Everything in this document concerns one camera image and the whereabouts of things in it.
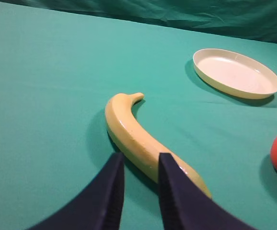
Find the yellow plate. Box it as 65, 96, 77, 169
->
192, 48, 277, 100

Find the green table cloth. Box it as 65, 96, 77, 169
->
0, 2, 277, 230

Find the yellow banana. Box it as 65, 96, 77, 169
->
105, 92, 212, 198

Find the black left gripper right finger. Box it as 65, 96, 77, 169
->
158, 153, 253, 230

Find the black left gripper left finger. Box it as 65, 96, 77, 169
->
30, 152, 124, 230

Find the green backdrop cloth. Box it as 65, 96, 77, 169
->
9, 0, 277, 43

